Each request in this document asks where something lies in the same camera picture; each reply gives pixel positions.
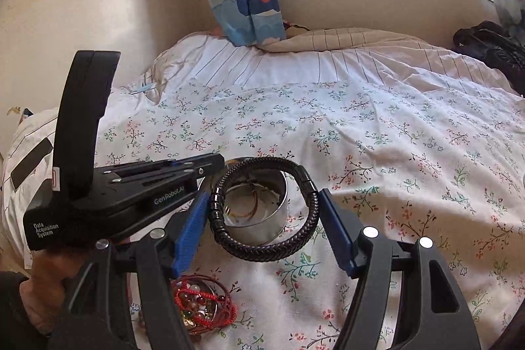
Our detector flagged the black braided leather bracelet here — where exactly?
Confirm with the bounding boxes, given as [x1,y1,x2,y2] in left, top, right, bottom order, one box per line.
[207,157,321,262]

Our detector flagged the left human hand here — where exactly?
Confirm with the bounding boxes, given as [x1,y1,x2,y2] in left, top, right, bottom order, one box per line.
[20,250,90,335]

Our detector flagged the white striped duvet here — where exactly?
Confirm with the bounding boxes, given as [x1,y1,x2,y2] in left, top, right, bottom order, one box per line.
[0,31,514,265]

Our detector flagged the gold bangles in tin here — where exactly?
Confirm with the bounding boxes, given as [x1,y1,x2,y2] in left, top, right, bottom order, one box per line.
[224,183,280,226]

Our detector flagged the round silver metal tin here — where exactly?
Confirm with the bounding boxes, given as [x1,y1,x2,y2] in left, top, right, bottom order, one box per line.
[224,165,288,246]

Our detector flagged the beige striped pillow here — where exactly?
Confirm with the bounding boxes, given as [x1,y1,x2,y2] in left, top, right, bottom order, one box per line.
[258,28,430,53]

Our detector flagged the black jacket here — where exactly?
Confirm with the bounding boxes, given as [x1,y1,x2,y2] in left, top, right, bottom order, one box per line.
[453,21,524,95]

